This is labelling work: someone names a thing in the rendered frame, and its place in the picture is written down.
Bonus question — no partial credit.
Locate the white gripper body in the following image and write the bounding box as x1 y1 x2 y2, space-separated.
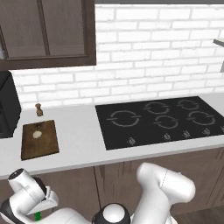
26 185 60 216

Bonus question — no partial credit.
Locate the wooden cutting board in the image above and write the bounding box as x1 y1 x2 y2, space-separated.
20 119 60 162

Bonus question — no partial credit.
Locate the brown base cupboard door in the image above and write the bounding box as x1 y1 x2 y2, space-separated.
209 148 224 208
0 165 101 224
94 150 221 224

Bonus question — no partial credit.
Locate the brown wooden pepper mill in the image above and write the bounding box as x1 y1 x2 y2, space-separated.
34 102 45 117

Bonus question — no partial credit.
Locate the black microwave oven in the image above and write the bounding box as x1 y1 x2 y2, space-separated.
0 70 22 139

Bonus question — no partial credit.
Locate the black hob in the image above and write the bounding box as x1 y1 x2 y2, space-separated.
94 95 224 151

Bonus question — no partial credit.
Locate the grey range hood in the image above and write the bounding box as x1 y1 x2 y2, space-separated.
212 38 224 74

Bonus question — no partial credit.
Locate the dark brown wall cupboard door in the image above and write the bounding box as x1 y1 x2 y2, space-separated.
0 0 49 60
37 0 97 67

